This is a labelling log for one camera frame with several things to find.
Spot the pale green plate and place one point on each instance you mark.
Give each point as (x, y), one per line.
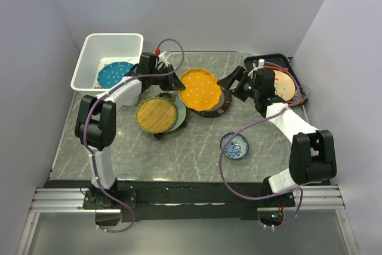
(181, 110)

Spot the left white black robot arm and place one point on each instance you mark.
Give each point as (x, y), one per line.
(96, 125)

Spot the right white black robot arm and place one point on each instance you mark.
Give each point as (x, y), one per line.
(312, 157)

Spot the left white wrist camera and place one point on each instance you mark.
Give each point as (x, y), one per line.
(163, 56)

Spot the black rectangular tray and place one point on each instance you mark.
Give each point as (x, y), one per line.
(276, 61)

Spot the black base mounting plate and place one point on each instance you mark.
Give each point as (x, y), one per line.
(159, 200)

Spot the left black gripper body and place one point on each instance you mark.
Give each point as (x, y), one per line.
(162, 80)

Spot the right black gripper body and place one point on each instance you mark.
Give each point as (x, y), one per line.
(247, 88)

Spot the dark brown patterned plate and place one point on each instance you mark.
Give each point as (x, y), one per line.
(219, 109)

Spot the yellow dotted scalloped plate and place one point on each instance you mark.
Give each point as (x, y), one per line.
(201, 92)

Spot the teal dotted scalloped plate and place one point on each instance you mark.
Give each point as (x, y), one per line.
(111, 74)

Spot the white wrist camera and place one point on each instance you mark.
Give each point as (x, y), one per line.
(257, 64)
(163, 56)

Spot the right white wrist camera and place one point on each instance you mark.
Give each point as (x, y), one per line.
(257, 64)

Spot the woven bamboo plate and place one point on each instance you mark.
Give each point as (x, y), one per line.
(156, 115)

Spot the clear plastic cup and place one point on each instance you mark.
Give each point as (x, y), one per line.
(302, 94)

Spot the white plastic bin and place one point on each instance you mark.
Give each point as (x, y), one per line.
(99, 50)

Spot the blue white porcelain bowl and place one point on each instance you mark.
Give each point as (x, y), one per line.
(237, 148)

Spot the aluminium rail frame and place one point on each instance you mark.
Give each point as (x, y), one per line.
(71, 200)

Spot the beige leaf pattern plate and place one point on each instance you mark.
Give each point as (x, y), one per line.
(284, 86)

